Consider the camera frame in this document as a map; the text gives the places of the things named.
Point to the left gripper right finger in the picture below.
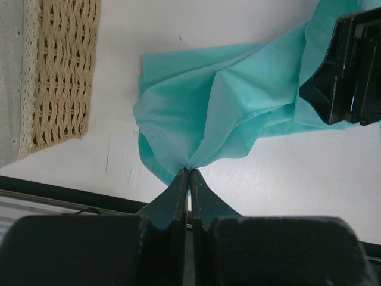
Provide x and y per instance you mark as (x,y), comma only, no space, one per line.
(231,249)

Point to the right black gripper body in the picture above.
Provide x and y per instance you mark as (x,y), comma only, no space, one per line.
(346,86)

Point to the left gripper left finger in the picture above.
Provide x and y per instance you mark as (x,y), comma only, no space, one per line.
(145,248)

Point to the teal t-shirt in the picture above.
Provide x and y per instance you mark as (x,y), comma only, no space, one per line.
(202,105)

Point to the wicker laundry basket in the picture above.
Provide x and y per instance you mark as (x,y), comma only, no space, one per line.
(48,55)

